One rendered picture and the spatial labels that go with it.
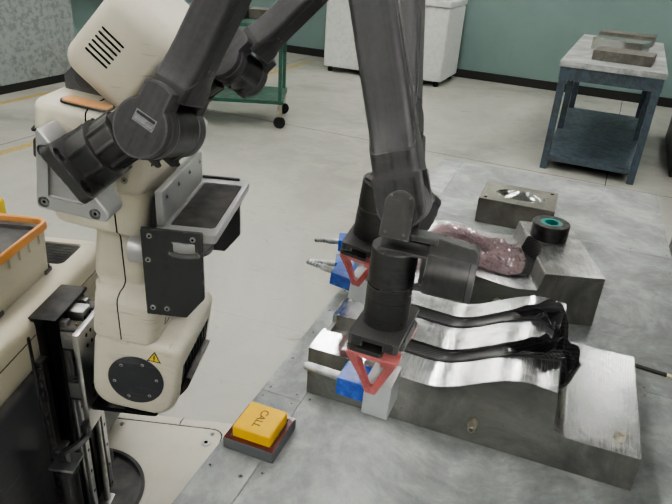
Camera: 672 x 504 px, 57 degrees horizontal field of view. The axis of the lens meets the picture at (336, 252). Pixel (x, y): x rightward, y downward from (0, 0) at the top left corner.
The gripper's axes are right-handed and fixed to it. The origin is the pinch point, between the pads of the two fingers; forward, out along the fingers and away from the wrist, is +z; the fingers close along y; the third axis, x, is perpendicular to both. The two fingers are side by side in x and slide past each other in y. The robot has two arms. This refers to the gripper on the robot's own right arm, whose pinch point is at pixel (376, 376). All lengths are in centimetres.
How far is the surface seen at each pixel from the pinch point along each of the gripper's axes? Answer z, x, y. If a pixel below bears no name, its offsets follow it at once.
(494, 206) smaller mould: 9, -3, 96
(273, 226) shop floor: 96, 124, 223
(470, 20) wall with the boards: 24, 123, 744
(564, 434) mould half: 8.6, -25.6, 11.2
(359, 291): 3.8, 11.5, 26.4
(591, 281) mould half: 4, -27, 54
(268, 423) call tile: 12.0, 14.3, -2.6
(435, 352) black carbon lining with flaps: 7.2, -4.5, 19.7
